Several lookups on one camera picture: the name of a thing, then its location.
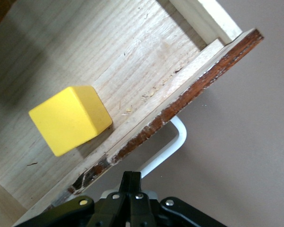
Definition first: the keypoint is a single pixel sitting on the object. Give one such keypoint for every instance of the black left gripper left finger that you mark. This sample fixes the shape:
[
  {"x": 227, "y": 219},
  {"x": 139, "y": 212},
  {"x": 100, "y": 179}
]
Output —
[{"x": 113, "y": 212}]

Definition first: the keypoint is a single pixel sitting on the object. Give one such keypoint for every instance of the yellow wooden cube block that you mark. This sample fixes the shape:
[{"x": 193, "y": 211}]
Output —
[{"x": 71, "y": 120}]

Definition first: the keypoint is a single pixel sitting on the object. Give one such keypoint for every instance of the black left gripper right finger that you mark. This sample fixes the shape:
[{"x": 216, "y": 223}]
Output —
[{"x": 142, "y": 212}]

